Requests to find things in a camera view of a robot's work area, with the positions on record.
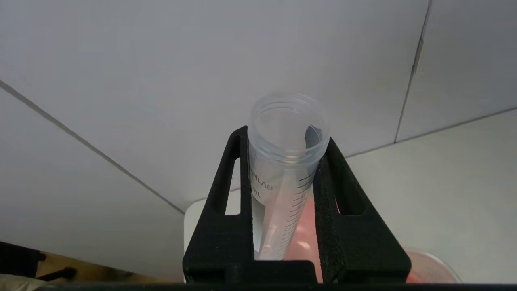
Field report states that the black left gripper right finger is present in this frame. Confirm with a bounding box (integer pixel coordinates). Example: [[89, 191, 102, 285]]
[[313, 137, 412, 283]]

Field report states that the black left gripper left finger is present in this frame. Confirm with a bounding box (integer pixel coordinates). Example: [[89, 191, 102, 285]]
[[183, 126, 256, 263]]

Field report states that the red pigment test tube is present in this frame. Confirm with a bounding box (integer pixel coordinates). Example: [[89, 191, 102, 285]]
[[247, 92, 331, 261]]

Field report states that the pink bowl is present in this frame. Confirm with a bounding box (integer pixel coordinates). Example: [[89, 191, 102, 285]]
[[285, 190, 340, 283]]

